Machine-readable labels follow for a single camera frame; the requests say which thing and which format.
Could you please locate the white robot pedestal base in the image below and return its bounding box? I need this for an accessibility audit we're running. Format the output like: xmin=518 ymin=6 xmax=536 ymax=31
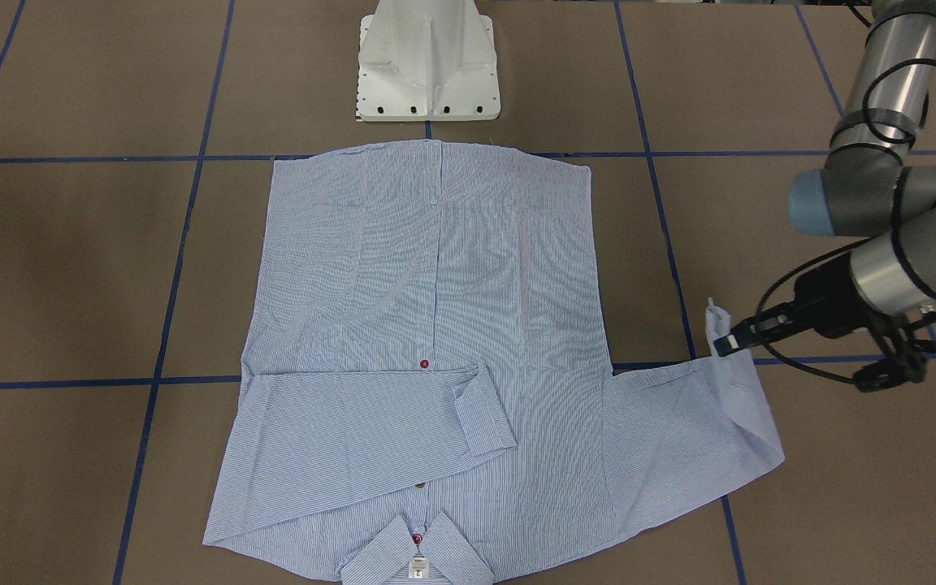
xmin=354 ymin=1 xmax=502 ymax=123

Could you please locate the light blue striped shirt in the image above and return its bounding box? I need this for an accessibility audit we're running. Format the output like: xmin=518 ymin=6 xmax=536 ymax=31
xmin=203 ymin=140 xmax=784 ymax=584

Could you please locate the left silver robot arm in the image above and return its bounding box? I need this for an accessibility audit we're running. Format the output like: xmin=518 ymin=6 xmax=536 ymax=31
xmin=712 ymin=1 xmax=936 ymax=356

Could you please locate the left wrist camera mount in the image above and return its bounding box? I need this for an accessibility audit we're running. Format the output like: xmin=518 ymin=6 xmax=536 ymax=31
xmin=853 ymin=305 xmax=936 ymax=392

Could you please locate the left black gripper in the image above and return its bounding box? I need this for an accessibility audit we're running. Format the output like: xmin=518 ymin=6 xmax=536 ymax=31
xmin=714 ymin=258 xmax=870 ymax=357

